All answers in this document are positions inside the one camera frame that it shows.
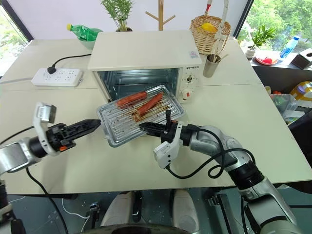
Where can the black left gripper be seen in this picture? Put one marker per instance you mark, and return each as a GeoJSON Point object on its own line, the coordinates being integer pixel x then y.
{"type": "Point", "coordinates": [57, 139]}

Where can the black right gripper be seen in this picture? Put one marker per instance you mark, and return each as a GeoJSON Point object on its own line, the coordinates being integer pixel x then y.
{"type": "Point", "coordinates": [169, 132]}

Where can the silver ribbed baking tray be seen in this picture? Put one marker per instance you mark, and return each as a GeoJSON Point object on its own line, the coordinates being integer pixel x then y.
{"type": "Point", "coordinates": [122, 122]}

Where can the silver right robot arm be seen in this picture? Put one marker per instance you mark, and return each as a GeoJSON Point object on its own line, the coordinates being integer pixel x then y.
{"type": "Point", "coordinates": [246, 170]}

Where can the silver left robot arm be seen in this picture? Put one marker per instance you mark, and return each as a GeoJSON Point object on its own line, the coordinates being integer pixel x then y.
{"type": "Point", "coordinates": [17, 154]}

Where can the long slim red sausage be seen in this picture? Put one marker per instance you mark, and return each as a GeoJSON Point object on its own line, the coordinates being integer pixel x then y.
{"type": "Point", "coordinates": [150, 104]}

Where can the short thick red sausage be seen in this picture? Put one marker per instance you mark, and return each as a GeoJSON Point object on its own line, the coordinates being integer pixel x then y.
{"type": "Point", "coordinates": [131, 98]}

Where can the cream white toaster oven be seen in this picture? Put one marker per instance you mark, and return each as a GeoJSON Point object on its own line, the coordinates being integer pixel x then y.
{"type": "Point", "coordinates": [141, 51]}

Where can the white power strip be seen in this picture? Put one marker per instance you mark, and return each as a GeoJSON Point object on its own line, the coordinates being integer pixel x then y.
{"type": "Point", "coordinates": [57, 77]}

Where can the metal cup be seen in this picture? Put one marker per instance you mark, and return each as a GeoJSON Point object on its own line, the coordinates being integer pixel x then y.
{"type": "Point", "coordinates": [210, 68]}

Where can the pale green bowl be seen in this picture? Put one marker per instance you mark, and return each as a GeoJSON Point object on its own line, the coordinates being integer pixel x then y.
{"type": "Point", "coordinates": [87, 44]}

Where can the white rounded robot leg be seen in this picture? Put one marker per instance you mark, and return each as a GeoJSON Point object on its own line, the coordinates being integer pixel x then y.
{"type": "Point", "coordinates": [117, 209]}
{"type": "Point", "coordinates": [185, 209]}

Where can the green plastic soda bottle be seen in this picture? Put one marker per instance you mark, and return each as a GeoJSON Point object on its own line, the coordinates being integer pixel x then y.
{"type": "Point", "coordinates": [84, 31]}

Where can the wooden chopsticks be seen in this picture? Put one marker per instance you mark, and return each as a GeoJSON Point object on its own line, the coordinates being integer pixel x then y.
{"type": "Point", "coordinates": [223, 57]}

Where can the woven wicker basket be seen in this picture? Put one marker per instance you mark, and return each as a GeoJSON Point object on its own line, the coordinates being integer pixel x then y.
{"type": "Point", "coordinates": [207, 41]}

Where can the wooden branch rack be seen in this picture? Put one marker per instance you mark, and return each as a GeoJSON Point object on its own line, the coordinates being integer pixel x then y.
{"type": "Point", "coordinates": [160, 14]}

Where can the yellow fruit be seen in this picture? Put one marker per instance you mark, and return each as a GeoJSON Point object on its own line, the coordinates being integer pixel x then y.
{"type": "Point", "coordinates": [208, 27]}

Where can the tall green potted plant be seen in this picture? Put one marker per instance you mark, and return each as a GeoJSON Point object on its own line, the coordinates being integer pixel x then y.
{"type": "Point", "coordinates": [119, 12]}

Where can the red plate with fruit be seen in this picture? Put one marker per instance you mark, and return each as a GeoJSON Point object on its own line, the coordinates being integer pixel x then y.
{"type": "Point", "coordinates": [265, 60]}

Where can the clear plastic container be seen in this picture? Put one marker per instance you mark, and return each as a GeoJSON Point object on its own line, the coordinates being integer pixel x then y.
{"type": "Point", "coordinates": [284, 106]}

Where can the small plant in white pot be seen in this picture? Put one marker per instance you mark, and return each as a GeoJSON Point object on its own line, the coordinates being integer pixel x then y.
{"type": "Point", "coordinates": [259, 39]}

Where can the yellow and purple toy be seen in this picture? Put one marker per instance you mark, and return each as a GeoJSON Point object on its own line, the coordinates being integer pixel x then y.
{"type": "Point", "coordinates": [303, 93]}

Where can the clear bottle with blue cap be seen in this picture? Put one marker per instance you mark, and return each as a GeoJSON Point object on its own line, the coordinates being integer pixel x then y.
{"type": "Point", "coordinates": [288, 48]}

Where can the dark tissue box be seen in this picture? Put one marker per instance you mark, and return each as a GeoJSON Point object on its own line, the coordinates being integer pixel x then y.
{"type": "Point", "coordinates": [302, 59]}

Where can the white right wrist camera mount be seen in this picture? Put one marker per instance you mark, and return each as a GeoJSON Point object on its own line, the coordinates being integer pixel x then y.
{"type": "Point", "coordinates": [167, 152]}

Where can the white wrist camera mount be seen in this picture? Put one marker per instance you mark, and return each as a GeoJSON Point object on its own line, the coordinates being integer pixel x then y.
{"type": "Point", "coordinates": [167, 152]}
{"type": "Point", "coordinates": [44, 114]}

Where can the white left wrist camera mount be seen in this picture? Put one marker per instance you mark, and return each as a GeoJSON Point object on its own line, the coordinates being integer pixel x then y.
{"type": "Point", "coordinates": [44, 114]}

